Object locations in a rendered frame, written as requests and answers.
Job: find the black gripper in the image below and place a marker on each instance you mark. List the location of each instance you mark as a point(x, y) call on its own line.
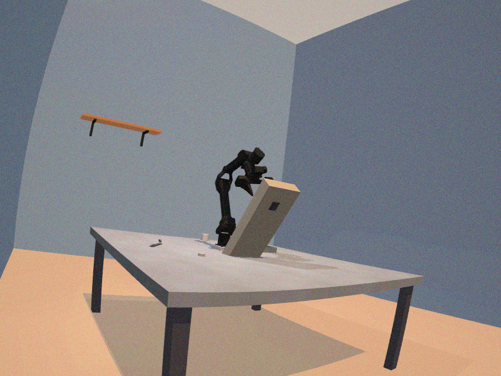
point(246, 181)

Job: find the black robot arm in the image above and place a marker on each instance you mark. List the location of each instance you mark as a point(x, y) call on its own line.
point(245, 159)

